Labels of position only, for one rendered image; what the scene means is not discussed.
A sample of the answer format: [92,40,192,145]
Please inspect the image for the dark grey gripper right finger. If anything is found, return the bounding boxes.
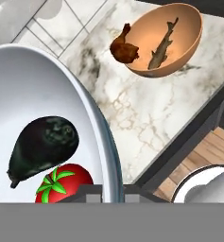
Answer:
[124,184,170,204]

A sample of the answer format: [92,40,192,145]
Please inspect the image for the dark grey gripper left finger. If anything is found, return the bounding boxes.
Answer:
[58,184,104,204]

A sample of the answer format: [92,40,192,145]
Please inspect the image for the large white bowl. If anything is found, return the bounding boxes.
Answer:
[0,43,125,204]

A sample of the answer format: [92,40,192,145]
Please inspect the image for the red tomato with green stem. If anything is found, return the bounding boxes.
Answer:
[34,163,95,204]

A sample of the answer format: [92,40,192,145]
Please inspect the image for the dark purple eggplant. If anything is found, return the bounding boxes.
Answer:
[7,115,80,190]

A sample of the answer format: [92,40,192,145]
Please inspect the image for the brown chicken drumstick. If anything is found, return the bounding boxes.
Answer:
[109,23,141,64]

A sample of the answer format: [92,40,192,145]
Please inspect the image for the grey-brown fish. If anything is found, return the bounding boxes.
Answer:
[146,16,180,71]

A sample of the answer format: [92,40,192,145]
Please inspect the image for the tan bowl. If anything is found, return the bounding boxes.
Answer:
[124,2,204,78]

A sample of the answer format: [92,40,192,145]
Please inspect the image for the white round object black rim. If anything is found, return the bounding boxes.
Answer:
[170,164,224,204]

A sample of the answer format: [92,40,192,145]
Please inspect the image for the dark counter cabinet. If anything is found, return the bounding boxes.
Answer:
[133,75,224,194]

